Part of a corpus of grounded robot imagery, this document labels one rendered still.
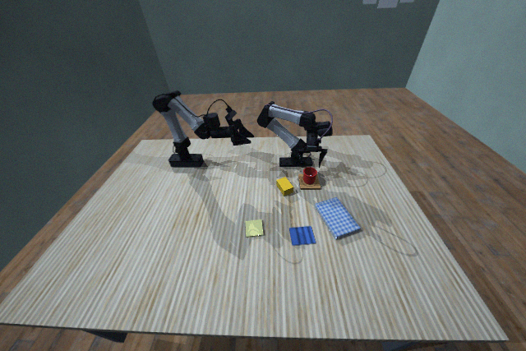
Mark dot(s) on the dark red cup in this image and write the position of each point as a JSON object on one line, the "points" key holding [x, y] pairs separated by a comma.
{"points": [[309, 171]]}

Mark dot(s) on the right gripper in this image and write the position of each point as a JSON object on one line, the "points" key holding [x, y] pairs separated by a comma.
{"points": [[237, 137]]}

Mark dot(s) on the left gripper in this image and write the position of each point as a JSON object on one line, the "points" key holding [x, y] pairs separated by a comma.
{"points": [[319, 148]]}

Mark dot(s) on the blue flat slab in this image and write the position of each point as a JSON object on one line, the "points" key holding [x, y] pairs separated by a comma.
{"points": [[302, 235]]}

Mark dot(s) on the tan square coaster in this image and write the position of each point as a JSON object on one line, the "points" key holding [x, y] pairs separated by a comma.
{"points": [[304, 186]]}

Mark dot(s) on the blue and white checkered towel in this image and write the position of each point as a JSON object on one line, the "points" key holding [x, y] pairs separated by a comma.
{"points": [[339, 222]]}

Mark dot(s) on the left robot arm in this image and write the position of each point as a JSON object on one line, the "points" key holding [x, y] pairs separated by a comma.
{"points": [[267, 118]]}

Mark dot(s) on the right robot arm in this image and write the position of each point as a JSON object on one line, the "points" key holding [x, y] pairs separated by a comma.
{"points": [[203, 128]]}

